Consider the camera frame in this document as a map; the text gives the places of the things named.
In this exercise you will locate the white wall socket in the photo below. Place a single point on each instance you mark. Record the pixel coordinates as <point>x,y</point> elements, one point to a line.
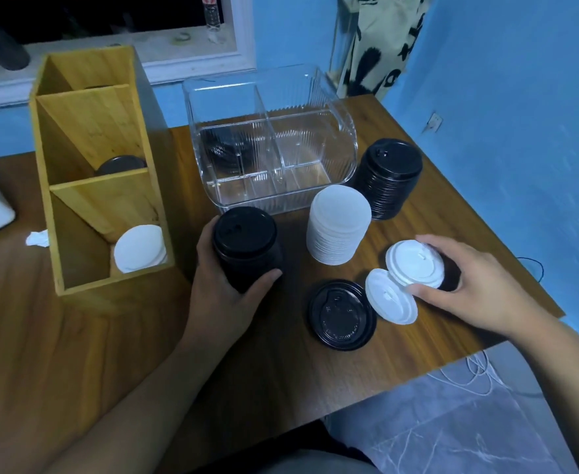
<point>434,123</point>

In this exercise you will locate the wooden three-compartment organizer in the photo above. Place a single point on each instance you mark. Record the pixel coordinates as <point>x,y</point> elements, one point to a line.
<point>106,202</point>

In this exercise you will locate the pile of black and white cup lids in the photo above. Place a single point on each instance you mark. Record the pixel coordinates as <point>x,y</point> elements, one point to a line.
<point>220,148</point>

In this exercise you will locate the dark glass vase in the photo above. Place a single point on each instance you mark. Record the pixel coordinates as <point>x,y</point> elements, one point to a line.
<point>3,49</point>

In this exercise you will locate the crumpled white tissue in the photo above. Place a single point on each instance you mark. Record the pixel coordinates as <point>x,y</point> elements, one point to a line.
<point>37,239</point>

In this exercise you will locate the person's left forearm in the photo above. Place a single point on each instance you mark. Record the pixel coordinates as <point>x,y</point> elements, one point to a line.
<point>126,419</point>

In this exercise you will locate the white domed cup lid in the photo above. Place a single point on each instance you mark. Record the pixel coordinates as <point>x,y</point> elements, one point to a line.
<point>338,222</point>
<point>390,298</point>
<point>413,261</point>

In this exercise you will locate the white window frame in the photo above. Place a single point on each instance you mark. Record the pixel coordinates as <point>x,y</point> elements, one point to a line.
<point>195,64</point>

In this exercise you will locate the clear plastic water bottle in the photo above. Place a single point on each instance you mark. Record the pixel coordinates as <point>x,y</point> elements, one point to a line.
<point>211,14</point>

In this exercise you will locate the cream tote bag black print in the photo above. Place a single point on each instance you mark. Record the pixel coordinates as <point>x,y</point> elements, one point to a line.
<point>383,44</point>

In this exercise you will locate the person's right hand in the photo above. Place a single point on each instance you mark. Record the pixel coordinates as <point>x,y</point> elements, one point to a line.
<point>492,296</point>

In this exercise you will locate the grey shirt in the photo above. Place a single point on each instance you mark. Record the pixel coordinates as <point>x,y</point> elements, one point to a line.
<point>319,464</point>

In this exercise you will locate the person's left hand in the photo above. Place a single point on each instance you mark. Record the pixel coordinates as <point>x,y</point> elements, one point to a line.
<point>215,310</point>

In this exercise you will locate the clear plastic container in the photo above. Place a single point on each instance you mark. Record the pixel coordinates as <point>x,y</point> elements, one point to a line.
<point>346,152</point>

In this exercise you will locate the person's right forearm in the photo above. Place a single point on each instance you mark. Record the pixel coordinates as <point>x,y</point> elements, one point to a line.
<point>566,380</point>

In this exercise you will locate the short stack of black lids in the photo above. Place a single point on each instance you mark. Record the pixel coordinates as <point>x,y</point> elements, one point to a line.
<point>393,160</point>

